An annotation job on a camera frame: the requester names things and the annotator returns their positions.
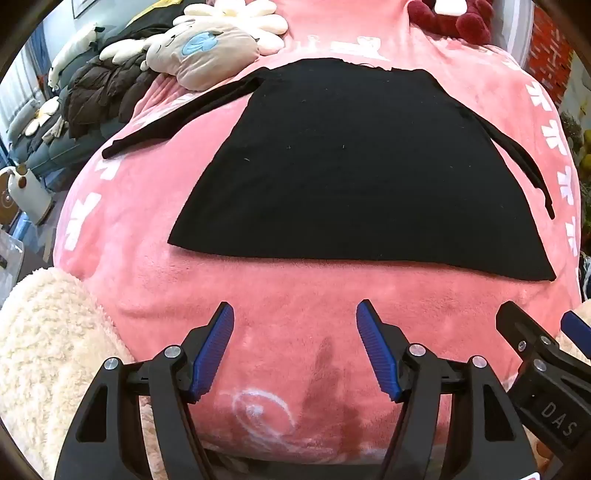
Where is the large white flower cushion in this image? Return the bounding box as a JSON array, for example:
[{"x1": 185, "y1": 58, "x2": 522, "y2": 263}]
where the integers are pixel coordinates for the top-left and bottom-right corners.
[{"x1": 173, "y1": 0, "x2": 288, "y2": 56}]

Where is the beige plush bunny pillow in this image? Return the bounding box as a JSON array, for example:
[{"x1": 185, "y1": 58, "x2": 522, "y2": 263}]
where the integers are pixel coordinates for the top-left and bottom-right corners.
[{"x1": 99, "y1": 18, "x2": 259, "y2": 90}]

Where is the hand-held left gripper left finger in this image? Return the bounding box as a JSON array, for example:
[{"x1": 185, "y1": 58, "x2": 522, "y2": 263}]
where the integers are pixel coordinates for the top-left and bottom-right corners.
[{"x1": 54, "y1": 302, "x2": 235, "y2": 480}]

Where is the white plush bear toy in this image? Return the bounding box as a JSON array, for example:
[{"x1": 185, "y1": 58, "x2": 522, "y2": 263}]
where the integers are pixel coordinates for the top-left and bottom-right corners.
[{"x1": 48, "y1": 23, "x2": 107, "y2": 90}]

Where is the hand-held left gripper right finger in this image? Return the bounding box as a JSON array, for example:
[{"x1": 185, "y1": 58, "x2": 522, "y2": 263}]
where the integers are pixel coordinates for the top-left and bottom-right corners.
[{"x1": 355, "y1": 299, "x2": 539, "y2": 480}]

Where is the white kettle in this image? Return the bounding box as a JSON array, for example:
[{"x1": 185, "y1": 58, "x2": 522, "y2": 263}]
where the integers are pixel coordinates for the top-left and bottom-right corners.
[{"x1": 0, "y1": 166, "x2": 52, "y2": 227}]

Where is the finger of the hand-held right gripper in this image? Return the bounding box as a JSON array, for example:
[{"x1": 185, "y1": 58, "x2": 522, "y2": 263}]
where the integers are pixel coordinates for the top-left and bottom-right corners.
[
  {"x1": 495, "y1": 301, "x2": 556, "y2": 371},
  {"x1": 560, "y1": 310, "x2": 591, "y2": 360}
]

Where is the dark red plush cushion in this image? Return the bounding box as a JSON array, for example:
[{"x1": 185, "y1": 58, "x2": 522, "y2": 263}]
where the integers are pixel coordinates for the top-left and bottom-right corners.
[{"x1": 409, "y1": 0, "x2": 495, "y2": 43}]

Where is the blue-grey sofa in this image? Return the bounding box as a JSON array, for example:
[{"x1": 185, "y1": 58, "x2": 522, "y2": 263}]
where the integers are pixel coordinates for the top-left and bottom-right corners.
[{"x1": 7, "y1": 28, "x2": 139, "y2": 185}]

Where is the pink printed blanket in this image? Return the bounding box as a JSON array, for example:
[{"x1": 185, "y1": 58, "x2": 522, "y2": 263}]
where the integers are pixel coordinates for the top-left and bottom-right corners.
[{"x1": 54, "y1": 0, "x2": 583, "y2": 464}]

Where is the green plant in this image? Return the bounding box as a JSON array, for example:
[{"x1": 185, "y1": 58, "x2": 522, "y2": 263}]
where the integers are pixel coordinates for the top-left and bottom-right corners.
[{"x1": 560, "y1": 111, "x2": 591, "y2": 155}]

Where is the dark jacket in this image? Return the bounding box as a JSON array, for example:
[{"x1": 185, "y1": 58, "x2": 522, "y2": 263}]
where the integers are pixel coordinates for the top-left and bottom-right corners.
[{"x1": 122, "y1": 0, "x2": 186, "y2": 41}]

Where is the cream fleece blanket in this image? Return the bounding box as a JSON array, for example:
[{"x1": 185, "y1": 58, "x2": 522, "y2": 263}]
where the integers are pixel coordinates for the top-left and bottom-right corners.
[{"x1": 0, "y1": 267, "x2": 153, "y2": 480}]

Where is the brown puffer jacket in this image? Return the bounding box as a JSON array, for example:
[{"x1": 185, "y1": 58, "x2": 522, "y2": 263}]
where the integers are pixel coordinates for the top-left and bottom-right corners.
[{"x1": 60, "y1": 53, "x2": 162, "y2": 139}]

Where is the black long-sleeve shirt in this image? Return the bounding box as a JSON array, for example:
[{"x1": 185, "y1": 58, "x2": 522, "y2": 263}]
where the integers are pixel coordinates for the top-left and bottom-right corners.
[{"x1": 102, "y1": 58, "x2": 557, "y2": 281}]

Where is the small white flower cushion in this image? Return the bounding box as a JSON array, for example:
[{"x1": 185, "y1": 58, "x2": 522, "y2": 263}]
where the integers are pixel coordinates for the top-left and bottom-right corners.
[{"x1": 25, "y1": 97, "x2": 68, "y2": 139}]

